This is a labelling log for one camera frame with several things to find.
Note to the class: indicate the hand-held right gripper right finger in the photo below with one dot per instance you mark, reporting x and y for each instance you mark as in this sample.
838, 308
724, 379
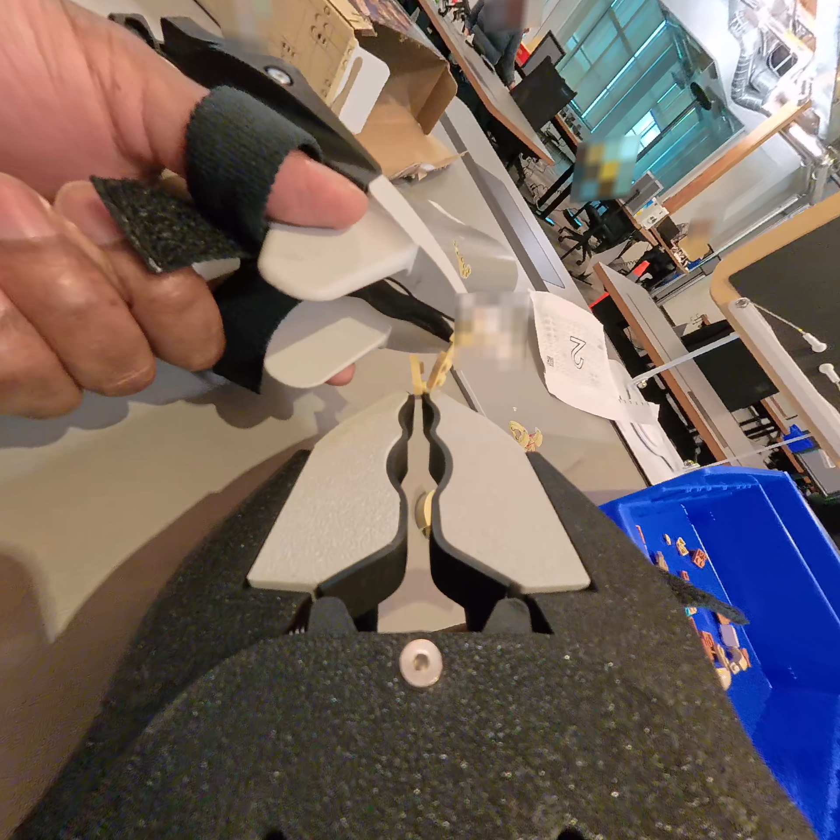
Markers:
512, 512

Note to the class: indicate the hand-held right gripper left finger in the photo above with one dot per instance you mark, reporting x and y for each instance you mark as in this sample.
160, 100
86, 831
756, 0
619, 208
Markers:
328, 512

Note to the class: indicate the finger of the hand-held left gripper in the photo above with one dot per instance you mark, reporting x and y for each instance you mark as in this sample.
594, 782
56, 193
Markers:
413, 305
426, 253

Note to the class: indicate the tan curved brick plate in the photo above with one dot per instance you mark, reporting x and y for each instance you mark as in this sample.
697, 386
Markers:
441, 371
418, 384

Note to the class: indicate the pile of small toy bricks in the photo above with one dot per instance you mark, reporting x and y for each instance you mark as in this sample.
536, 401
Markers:
697, 558

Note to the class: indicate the blue plastic bin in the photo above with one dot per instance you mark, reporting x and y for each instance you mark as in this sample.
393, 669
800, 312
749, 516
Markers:
787, 590

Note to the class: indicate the grey desk panel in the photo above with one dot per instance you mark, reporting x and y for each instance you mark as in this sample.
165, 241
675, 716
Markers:
525, 223

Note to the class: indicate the wooden edged office desk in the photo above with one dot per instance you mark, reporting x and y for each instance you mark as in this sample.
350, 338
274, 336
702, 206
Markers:
646, 315
485, 92

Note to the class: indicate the grey desk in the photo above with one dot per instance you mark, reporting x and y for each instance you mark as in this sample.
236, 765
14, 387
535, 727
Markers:
164, 453

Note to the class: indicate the person's left hand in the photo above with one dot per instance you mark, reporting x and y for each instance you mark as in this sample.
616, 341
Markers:
79, 295

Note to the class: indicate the white card insert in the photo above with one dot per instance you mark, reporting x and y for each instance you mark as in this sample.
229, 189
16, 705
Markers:
361, 92

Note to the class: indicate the open cardboard box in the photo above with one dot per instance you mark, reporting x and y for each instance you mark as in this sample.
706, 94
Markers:
420, 111

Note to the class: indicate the white printed paper sheet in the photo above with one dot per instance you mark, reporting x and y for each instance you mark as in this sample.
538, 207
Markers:
571, 348

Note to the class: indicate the wood edged black table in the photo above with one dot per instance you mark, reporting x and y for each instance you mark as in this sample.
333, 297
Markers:
787, 262

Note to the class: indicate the silver ceiling duct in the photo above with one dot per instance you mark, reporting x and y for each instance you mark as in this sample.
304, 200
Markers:
761, 59

